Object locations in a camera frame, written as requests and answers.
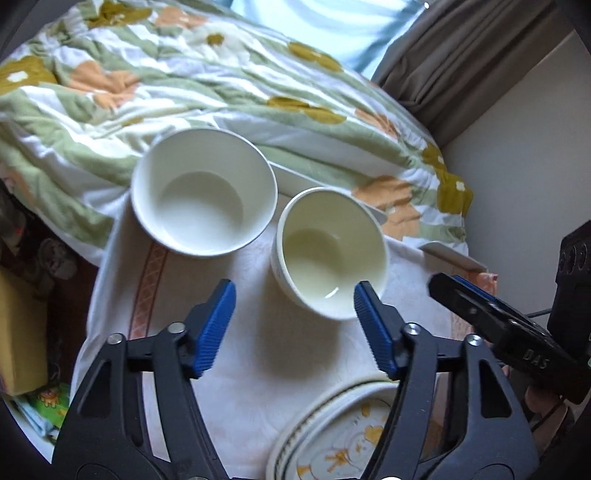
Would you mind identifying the duck pattern plate front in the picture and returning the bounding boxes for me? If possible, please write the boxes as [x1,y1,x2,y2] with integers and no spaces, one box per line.
[264,375,399,479]

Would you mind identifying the black camera box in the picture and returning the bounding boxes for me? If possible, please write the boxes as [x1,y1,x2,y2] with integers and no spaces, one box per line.
[548,221,591,366]

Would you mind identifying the person's right hand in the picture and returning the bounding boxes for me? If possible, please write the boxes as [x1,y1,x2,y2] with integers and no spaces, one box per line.
[524,384,567,433]

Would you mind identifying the floral green orange duvet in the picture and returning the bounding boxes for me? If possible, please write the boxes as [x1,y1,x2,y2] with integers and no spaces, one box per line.
[1,1,474,264]

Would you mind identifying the pale pink floral tablecloth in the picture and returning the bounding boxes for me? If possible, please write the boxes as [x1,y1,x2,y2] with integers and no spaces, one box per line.
[68,191,500,480]

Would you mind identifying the green patterned item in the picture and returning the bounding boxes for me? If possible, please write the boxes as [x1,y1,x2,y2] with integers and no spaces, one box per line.
[10,383,70,443]

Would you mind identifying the yellow cardboard box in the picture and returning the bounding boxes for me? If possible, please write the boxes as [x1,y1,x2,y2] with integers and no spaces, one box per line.
[0,268,48,397]

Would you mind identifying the white tray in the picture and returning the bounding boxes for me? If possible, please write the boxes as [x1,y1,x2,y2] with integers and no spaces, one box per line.
[257,144,488,273]

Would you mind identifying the large cream ceramic bowl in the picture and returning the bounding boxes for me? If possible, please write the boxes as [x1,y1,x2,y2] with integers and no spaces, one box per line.
[270,187,390,321]

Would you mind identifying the white ceramic bowl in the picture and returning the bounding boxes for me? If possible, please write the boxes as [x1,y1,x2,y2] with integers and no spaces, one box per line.
[130,128,279,258]

